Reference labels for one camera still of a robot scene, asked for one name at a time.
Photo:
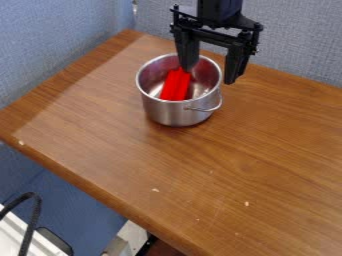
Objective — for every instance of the white table bracket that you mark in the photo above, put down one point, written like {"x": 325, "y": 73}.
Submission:
{"x": 128, "y": 241}

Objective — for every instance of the red block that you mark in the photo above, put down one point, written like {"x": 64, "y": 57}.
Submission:
{"x": 175, "y": 86}

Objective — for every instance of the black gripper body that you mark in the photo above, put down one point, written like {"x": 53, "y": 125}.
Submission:
{"x": 218, "y": 24}

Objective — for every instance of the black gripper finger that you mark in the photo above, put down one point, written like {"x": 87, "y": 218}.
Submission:
{"x": 236, "y": 60}
{"x": 187, "y": 48}

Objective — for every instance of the white box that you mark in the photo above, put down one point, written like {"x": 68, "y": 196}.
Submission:
{"x": 44, "y": 245}

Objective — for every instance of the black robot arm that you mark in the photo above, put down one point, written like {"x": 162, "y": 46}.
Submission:
{"x": 215, "y": 22}

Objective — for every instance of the metal pot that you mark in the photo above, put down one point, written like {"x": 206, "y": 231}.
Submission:
{"x": 203, "y": 97}

